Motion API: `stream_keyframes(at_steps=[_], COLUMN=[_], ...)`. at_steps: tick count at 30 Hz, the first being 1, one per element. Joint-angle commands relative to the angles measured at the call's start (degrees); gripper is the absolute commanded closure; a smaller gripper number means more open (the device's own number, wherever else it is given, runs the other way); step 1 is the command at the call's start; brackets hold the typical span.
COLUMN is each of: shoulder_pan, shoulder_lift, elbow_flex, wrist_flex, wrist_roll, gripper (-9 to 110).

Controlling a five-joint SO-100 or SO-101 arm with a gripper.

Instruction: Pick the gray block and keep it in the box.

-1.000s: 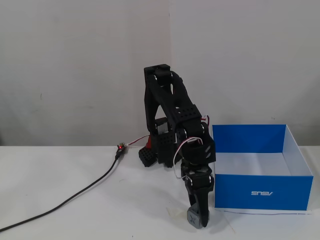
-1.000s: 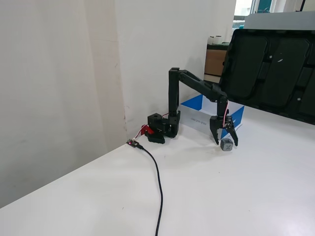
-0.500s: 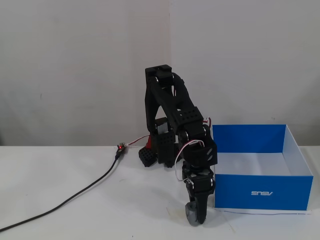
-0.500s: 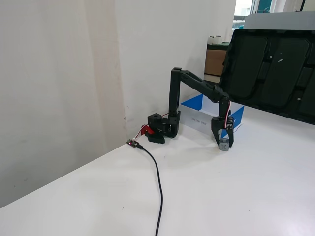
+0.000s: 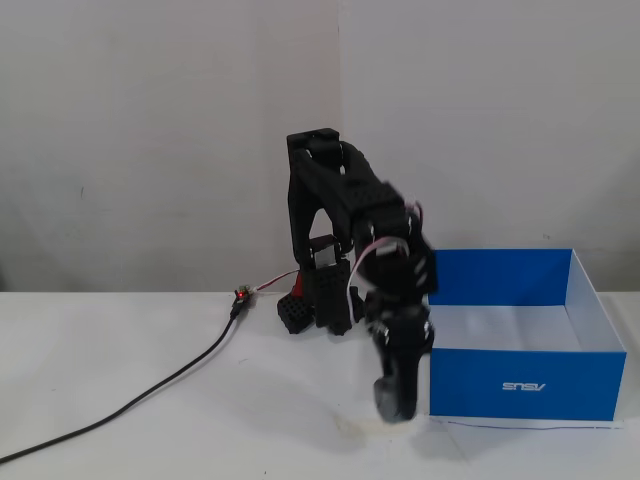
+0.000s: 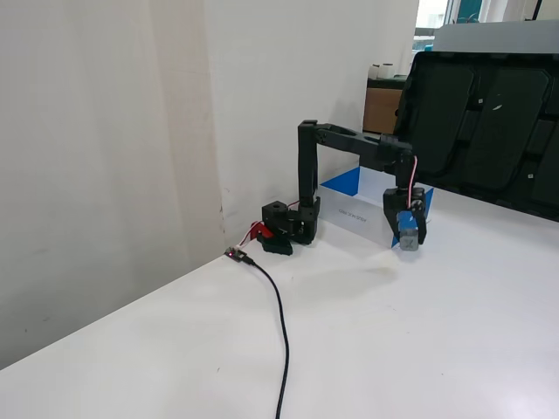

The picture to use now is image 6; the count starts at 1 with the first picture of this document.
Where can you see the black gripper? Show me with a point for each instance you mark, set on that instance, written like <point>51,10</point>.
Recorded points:
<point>391,202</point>

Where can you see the gray block with X mark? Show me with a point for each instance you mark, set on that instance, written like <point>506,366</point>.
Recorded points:
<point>408,240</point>

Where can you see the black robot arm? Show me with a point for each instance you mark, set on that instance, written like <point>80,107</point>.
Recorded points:
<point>306,166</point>

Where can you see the blue and white cardboard box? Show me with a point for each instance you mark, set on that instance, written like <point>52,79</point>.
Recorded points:
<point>349,209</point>

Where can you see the brown cardboard carton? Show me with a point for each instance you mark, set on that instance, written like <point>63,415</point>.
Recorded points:
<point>380,111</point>

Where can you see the black plastic moulded tray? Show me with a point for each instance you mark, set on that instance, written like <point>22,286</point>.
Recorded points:
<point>480,122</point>

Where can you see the red and black table clamp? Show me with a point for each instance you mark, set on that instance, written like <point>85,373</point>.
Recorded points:
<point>275,245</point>

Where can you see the small controller board red LED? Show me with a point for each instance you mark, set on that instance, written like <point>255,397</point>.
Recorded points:
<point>236,254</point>

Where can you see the gray flat panel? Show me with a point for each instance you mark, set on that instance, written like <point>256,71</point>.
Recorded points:
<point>493,37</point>

